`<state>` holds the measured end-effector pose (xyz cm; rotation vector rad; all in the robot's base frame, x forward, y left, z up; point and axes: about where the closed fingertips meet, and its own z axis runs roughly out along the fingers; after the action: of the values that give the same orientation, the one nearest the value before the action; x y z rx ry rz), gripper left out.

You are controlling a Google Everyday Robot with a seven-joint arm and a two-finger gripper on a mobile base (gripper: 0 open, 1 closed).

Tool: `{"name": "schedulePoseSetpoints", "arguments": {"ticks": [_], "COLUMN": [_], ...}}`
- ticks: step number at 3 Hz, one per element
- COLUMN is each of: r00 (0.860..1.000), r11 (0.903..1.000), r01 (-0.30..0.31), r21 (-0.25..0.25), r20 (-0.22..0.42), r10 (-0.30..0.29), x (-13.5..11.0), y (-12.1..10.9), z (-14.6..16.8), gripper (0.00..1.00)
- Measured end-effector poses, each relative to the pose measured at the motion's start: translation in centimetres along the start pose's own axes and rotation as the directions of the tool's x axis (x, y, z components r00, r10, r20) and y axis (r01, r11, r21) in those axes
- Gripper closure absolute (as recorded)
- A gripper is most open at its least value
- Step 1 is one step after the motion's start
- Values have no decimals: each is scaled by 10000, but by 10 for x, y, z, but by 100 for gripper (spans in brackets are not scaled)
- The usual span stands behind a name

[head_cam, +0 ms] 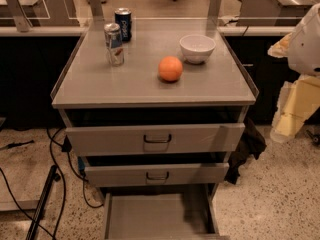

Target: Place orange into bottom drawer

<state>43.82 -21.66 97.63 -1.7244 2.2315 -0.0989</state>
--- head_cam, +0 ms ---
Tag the silver soda can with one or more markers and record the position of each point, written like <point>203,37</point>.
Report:
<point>114,45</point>

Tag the grey workbench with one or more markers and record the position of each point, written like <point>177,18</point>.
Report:
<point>42,13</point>
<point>273,12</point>

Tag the grey back workbench right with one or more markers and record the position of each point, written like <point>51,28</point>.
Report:
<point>273,12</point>

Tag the white ceramic bowl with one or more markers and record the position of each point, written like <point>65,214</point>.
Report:
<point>196,48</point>

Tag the bottom grey drawer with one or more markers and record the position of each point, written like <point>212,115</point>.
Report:
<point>172,216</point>

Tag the orange fruit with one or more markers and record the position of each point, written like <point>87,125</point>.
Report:
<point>170,68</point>

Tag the grey back workbench left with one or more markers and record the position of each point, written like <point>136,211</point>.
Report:
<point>42,13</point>

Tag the dark cloth on floor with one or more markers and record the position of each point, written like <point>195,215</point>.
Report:
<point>251,143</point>

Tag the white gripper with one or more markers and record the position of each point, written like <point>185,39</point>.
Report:
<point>306,49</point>

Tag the grey drawer cabinet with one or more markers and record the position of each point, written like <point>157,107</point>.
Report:
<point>92,93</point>

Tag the black bar on floor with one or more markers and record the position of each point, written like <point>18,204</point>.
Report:
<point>39,211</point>

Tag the middle grey drawer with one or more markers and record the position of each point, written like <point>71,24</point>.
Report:
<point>165,174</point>

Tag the top grey drawer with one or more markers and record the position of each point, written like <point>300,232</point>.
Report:
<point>154,139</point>

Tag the blue pepsi can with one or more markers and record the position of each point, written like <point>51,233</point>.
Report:
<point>123,19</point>

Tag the grey drawer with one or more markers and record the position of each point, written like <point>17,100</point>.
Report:
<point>154,139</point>
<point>165,174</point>
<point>172,216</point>

